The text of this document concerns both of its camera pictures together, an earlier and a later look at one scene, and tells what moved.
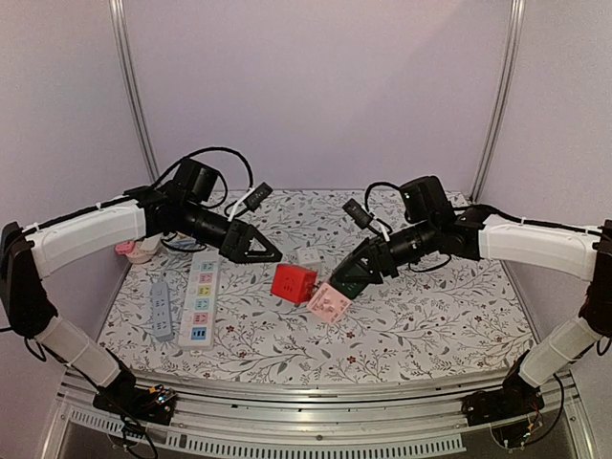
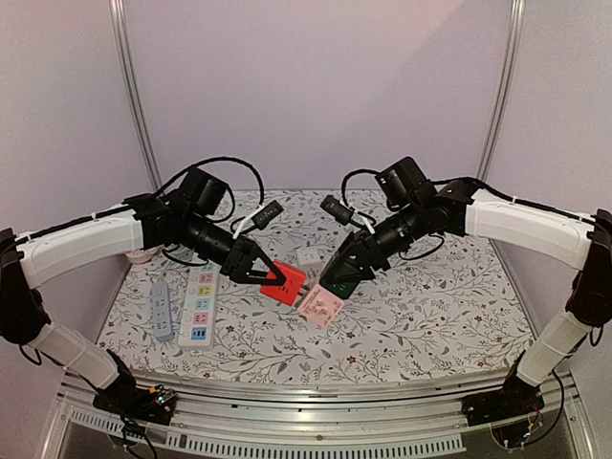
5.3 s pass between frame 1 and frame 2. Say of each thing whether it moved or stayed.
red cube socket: moved
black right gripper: moved
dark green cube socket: moved
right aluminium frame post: stayed
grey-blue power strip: stayed
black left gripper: moved
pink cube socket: moved
